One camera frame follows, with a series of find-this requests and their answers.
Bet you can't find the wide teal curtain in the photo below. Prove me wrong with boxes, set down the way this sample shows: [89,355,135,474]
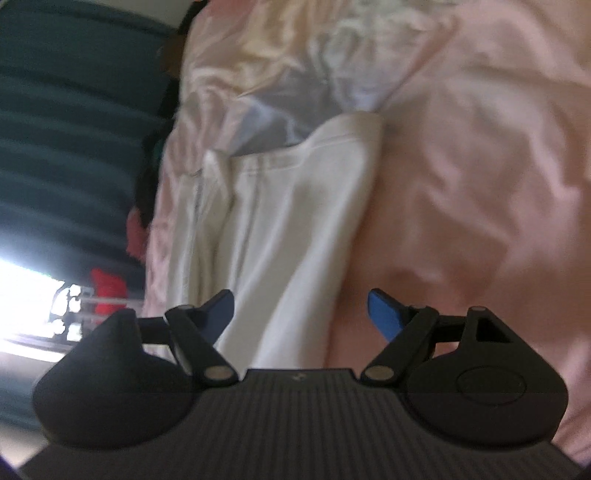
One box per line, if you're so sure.
[0,9,182,288]

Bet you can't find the cream white sweatpants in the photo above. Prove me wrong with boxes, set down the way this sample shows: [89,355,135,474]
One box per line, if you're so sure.
[164,113,385,370]

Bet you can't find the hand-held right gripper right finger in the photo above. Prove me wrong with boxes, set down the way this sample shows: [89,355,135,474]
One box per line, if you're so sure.
[360,288,514,387]

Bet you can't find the pink clothes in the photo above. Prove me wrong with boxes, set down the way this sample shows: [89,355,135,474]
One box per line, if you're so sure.
[126,207,150,260]

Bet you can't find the pink bed sheet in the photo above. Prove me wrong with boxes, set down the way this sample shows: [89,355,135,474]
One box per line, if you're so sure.
[143,0,591,467]

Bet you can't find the dark framed window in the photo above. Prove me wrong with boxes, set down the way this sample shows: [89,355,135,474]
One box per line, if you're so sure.
[0,257,99,357]

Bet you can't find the red garment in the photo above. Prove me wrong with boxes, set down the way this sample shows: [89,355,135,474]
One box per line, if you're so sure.
[89,268,129,317]

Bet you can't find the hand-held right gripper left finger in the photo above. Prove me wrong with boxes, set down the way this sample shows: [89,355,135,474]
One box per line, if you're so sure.
[113,289,240,387]

